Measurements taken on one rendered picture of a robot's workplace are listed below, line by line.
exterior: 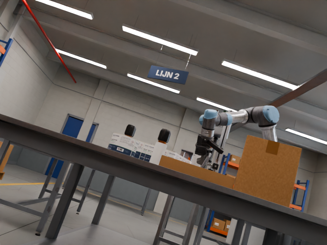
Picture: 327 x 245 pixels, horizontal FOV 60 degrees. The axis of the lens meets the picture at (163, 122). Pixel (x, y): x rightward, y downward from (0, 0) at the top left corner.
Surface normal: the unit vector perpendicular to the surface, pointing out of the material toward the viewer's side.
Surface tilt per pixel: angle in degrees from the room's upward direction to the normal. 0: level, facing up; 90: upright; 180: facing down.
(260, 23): 90
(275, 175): 90
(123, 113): 90
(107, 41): 90
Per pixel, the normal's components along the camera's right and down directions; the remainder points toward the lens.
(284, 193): -0.22, -0.29
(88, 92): 0.08, -0.20
